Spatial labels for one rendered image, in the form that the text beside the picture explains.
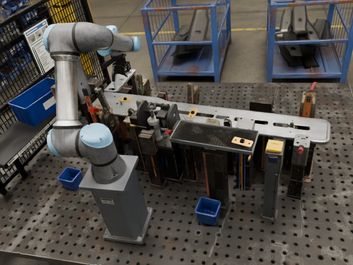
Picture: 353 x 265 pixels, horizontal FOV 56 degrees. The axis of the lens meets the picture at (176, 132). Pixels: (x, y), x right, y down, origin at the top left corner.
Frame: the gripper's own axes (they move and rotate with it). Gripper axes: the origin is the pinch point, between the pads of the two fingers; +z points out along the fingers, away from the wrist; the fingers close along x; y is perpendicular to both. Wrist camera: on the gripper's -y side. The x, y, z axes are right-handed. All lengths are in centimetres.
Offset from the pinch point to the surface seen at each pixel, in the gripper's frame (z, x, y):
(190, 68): 95, 184, -29
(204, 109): 11, 0, 52
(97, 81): 5.9, 8.4, -24.0
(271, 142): -6, -38, 94
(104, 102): -0.9, -21.1, 1.5
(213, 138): -5, -40, 70
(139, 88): 8.7, 9.6, 5.9
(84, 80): 0.5, -0.4, -26.6
